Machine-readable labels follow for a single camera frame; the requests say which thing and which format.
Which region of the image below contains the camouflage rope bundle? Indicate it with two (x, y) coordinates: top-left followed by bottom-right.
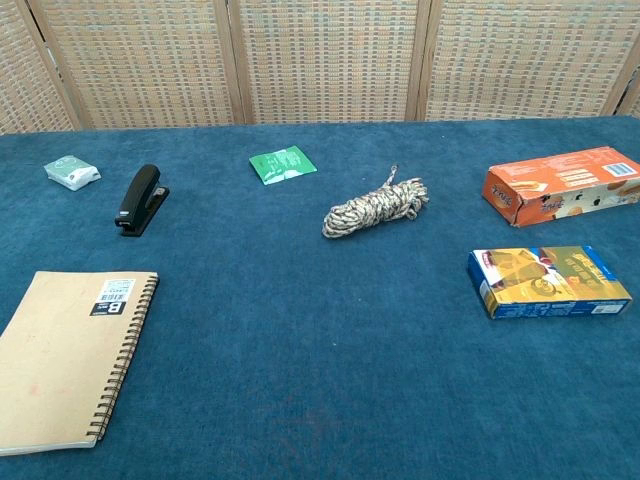
(321, 165), (430, 239)

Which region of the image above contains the orange snack box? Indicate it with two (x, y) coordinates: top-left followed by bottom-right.
(481, 145), (640, 229)

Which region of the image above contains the blue table cloth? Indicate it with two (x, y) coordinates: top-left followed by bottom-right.
(0, 114), (640, 480)

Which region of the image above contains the kraft spiral notebook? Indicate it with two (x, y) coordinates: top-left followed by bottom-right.
(0, 270), (160, 457)

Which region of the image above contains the black stapler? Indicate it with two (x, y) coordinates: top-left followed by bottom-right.
(114, 163), (171, 238)

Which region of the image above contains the woven folding screen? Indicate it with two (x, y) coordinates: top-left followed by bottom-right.
(0, 0), (640, 136)

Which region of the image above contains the green sachet packet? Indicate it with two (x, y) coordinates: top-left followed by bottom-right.
(248, 145), (318, 186)

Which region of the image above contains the white tissue packet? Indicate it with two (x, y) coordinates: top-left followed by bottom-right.
(43, 155), (102, 192)

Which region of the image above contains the blue yellow snack box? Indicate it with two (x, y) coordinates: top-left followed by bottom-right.
(467, 244), (633, 321)

